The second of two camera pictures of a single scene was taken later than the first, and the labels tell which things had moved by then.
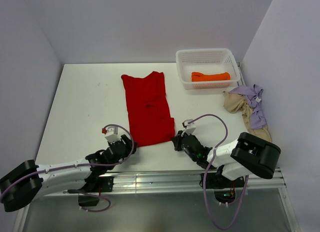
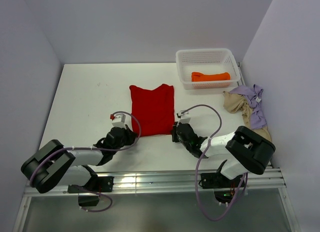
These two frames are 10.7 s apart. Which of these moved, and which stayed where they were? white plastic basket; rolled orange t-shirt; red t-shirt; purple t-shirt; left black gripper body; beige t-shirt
Moved: left black gripper body; red t-shirt
Stayed: white plastic basket; purple t-shirt; rolled orange t-shirt; beige t-shirt
